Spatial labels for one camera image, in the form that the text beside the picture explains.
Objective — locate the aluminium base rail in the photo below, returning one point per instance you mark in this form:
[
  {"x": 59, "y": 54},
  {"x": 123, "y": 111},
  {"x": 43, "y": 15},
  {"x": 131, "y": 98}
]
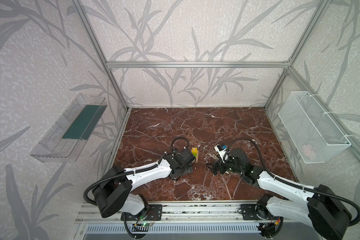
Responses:
[{"x": 176, "y": 212}]

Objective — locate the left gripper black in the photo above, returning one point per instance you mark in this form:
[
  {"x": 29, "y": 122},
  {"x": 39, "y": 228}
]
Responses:
[{"x": 185, "y": 167}]

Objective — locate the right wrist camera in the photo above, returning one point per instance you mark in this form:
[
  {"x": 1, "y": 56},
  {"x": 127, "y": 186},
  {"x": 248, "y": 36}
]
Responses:
[{"x": 223, "y": 152}]

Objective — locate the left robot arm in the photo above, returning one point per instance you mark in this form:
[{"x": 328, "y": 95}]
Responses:
[{"x": 113, "y": 192}]

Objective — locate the clear plastic wall bin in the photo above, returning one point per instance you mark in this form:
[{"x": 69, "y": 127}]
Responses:
[{"x": 65, "y": 140}]

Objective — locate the white wire wall basket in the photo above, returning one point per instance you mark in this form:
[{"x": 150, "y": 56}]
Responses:
[{"x": 316, "y": 136}]

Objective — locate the aluminium frame crossbar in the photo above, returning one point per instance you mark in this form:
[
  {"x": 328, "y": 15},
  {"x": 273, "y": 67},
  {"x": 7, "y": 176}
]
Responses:
[{"x": 186, "y": 64}]

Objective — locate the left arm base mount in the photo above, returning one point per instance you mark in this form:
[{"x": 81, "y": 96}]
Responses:
[{"x": 149, "y": 213}]

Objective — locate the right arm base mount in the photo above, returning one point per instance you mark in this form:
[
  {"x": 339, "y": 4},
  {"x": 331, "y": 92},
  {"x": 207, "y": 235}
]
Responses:
[{"x": 251, "y": 212}]

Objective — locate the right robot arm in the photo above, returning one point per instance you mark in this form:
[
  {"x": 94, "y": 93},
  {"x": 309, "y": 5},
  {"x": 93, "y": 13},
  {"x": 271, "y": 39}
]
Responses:
[{"x": 328, "y": 214}]

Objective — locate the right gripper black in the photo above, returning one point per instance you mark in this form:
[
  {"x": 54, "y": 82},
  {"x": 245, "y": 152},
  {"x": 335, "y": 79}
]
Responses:
[{"x": 219, "y": 165}]

